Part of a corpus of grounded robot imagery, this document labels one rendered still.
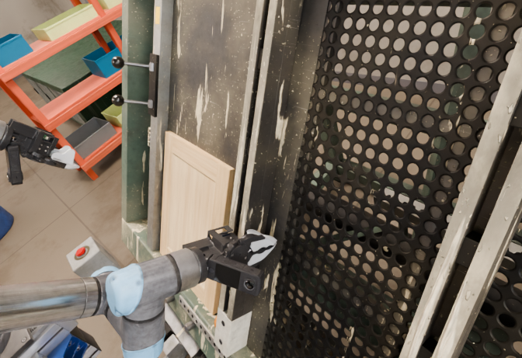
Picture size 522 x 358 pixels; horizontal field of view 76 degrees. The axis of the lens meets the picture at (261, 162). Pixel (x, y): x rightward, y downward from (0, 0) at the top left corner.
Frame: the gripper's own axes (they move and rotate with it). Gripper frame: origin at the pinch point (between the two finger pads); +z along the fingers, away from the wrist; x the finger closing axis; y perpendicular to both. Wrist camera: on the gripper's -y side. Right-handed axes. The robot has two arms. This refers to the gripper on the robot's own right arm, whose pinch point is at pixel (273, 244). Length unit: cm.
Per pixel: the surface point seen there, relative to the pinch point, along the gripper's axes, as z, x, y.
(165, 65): 0, -32, 60
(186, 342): -2, 57, 30
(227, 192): 0.5, -3.9, 20.1
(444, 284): -4.1, -16.0, -35.1
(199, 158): 0.0, -8.7, 35.2
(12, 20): 44, -13, 914
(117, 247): 27, 126, 189
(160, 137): -1, -8, 60
